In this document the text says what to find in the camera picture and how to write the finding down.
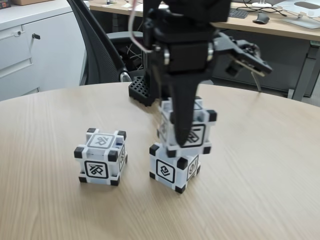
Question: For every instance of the white filing cabinet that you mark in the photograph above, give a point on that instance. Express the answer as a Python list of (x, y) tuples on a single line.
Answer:
[(50, 62)]

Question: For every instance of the white round monitor base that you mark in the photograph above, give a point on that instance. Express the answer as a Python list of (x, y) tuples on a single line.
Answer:
[(261, 3)]

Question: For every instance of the black computer keyboard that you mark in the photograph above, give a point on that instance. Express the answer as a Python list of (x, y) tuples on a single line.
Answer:
[(238, 13)]

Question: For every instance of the wooden office desk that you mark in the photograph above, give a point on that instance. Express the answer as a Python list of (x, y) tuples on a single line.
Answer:
[(287, 28)]

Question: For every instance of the white cube with S symbol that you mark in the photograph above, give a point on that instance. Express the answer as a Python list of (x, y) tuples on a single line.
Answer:
[(202, 138)]

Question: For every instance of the silver laptop stand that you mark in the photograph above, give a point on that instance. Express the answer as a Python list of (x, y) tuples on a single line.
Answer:
[(305, 22)]

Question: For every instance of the white cube with layered-diamond symbol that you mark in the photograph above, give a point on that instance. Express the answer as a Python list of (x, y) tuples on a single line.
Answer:
[(165, 172)]

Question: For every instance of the white cube with paperclip symbol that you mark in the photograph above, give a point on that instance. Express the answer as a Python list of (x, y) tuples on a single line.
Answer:
[(97, 170)]

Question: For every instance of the small white card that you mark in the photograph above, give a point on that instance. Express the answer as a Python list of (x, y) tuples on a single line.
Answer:
[(126, 5)]

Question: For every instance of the white paper sheet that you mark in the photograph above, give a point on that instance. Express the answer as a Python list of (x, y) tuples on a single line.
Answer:
[(140, 8)]

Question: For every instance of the black cabinet key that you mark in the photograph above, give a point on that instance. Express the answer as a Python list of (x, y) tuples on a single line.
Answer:
[(36, 36)]

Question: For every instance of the black mesh office chair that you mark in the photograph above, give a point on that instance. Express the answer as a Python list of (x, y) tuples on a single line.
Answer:
[(100, 50)]

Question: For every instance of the dark computer mouse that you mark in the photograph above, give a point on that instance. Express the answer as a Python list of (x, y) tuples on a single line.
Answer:
[(261, 18)]

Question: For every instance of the black gripper camera module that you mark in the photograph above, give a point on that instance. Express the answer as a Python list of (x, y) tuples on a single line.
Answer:
[(250, 57)]

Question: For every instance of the dark box on cabinet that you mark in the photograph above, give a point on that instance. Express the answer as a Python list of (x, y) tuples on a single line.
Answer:
[(5, 3)]

